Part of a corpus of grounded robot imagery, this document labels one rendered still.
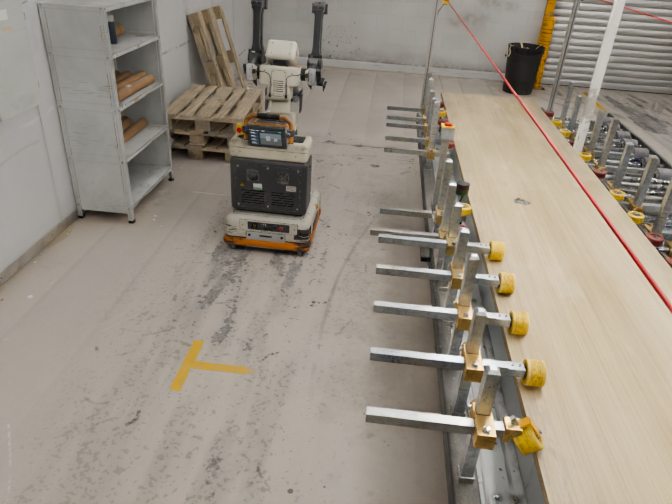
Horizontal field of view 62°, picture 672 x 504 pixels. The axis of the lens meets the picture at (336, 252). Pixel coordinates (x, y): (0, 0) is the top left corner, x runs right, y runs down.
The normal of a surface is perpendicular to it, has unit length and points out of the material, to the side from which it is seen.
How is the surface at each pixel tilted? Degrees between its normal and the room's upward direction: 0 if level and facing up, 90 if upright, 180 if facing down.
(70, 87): 90
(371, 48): 90
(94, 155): 90
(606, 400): 0
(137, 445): 0
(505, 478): 0
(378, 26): 90
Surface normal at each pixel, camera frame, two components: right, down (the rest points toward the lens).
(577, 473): 0.06, -0.87
